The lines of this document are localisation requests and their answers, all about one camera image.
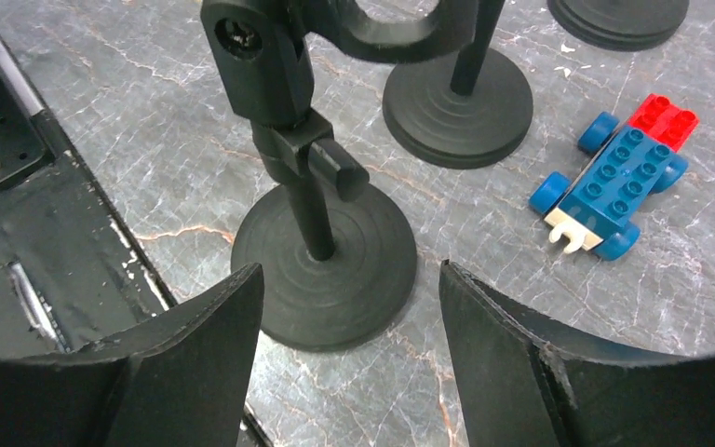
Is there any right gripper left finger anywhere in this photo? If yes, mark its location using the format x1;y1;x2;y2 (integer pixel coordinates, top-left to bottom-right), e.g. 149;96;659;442
0;264;264;446

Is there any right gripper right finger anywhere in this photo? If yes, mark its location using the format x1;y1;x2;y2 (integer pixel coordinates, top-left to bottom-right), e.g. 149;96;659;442
438;261;715;446

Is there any black microphone stand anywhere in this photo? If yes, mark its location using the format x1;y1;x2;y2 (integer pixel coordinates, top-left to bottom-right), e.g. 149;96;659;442
200;1;478;352
383;1;533;169
546;0;690;52

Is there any red blue toy car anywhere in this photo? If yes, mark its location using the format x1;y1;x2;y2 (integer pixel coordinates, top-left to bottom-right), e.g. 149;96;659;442
528;94;700;261

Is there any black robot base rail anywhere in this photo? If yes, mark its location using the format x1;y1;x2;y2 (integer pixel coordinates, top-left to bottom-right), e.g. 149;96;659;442
0;36;173;358

